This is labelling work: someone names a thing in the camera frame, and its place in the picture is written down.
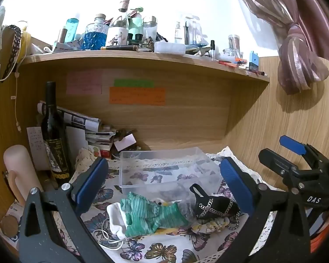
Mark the clear jar with silver lid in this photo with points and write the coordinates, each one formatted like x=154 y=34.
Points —
x=149 y=28

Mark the dark brown pen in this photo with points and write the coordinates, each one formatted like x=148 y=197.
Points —
x=120 y=48

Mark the brown cosmetic tube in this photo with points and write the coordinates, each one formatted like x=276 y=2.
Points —
x=61 y=35

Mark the rolled newspaper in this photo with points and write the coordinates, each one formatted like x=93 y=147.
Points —
x=71 y=117

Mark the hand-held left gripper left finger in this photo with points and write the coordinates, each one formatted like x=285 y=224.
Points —
x=91 y=182

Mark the wooden shelf board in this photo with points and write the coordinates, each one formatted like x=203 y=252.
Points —
x=142 y=60

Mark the tall blue liquid bottle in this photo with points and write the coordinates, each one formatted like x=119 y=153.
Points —
x=71 y=30

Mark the small black cap vial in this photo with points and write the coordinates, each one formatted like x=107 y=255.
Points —
x=212 y=49

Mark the clear acrylic organizer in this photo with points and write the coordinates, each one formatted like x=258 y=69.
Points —
x=190 y=31

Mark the yellow floral scrunchie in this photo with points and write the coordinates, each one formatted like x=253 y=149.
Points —
x=208 y=227

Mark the white face mask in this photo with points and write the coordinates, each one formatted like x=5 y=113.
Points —
x=117 y=219

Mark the white handwritten note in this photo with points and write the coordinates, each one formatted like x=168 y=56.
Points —
x=35 y=145

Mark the dark wine bottle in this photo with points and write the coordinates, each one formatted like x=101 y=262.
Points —
x=54 y=139

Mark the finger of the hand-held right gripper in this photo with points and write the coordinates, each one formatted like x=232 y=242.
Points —
x=290 y=144
x=277 y=163

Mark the small glass jar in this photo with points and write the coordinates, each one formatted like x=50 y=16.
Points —
x=234 y=43

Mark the round brown disc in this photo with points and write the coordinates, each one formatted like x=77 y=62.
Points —
x=9 y=224

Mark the clear flat plastic box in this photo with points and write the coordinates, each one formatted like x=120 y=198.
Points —
x=170 y=47

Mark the clear plastic container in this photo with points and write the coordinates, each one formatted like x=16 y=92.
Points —
x=167 y=169

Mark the green sticky note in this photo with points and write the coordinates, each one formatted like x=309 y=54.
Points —
x=133 y=83

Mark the small blue box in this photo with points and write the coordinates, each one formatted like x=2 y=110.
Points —
x=253 y=60

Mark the butterfly printed lace cloth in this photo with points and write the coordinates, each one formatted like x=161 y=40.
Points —
x=159 y=243

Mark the stack of books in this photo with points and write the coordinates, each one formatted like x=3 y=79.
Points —
x=101 y=139

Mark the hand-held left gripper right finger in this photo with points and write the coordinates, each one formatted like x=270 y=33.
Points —
x=235 y=186

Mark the glass bottle with blue beads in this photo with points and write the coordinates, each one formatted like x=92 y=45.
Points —
x=96 y=34

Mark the green striped knit cloth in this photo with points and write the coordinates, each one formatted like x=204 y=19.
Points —
x=150 y=215

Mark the clear labelled wine bottle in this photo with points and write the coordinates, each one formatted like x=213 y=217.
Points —
x=119 y=24

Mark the yellow tape roll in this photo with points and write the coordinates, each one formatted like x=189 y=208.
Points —
x=26 y=43

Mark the pink sticky note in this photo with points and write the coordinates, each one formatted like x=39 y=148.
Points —
x=84 y=82

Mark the pale pink cylinder candle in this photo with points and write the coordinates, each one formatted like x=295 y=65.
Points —
x=19 y=169

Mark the purple striped curtain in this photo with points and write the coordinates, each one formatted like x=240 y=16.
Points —
x=296 y=33

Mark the orange pen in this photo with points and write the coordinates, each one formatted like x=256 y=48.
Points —
x=233 y=61

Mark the mint green bottle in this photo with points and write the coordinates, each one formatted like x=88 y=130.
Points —
x=135 y=26

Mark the black patterned lace band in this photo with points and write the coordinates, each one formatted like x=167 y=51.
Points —
x=14 y=46

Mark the white paper card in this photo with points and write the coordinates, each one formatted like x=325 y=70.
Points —
x=124 y=142

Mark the orange sticky note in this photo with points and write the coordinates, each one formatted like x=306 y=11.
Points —
x=137 y=96

